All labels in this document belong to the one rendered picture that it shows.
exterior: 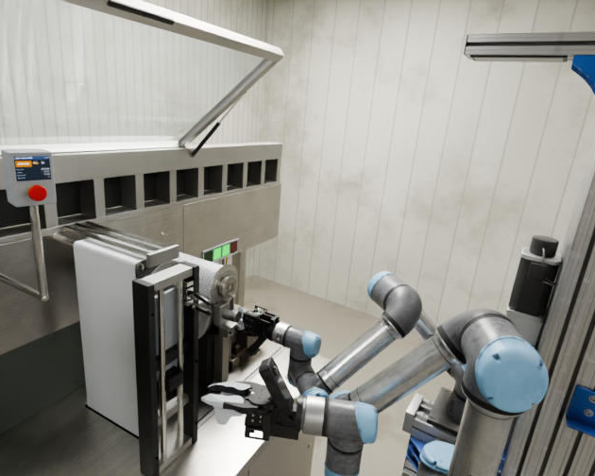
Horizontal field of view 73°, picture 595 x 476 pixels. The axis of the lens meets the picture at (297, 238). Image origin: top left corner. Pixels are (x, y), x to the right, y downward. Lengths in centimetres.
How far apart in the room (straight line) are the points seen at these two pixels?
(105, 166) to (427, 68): 275
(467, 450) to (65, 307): 113
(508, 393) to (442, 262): 285
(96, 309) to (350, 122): 296
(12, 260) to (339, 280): 320
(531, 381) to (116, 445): 105
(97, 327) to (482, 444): 98
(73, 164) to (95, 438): 77
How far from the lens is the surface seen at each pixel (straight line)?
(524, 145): 342
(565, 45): 111
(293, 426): 92
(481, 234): 352
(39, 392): 148
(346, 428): 89
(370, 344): 125
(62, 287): 137
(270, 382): 86
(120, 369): 126
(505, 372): 81
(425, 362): 96
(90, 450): 135
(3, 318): 132
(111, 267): 113
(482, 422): 90
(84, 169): 133
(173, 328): 107
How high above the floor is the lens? 182
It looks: 17 degrees down
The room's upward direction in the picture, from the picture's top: 5 degrees clockwise
